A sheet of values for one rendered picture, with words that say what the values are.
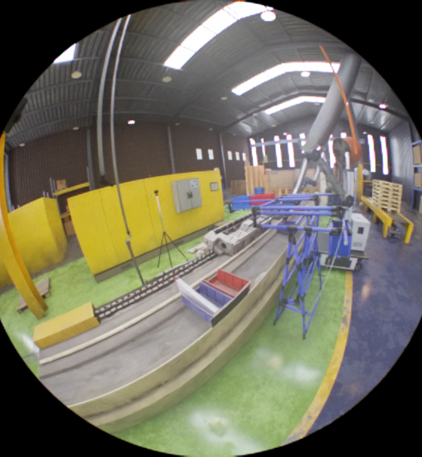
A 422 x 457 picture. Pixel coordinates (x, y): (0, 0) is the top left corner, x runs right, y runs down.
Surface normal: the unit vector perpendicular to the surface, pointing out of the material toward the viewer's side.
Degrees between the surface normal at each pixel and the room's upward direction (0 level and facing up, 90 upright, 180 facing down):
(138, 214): 90
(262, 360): 0
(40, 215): 90
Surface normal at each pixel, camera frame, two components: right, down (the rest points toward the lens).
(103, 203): 0.70, 0.15
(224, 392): -0.12, -0.94
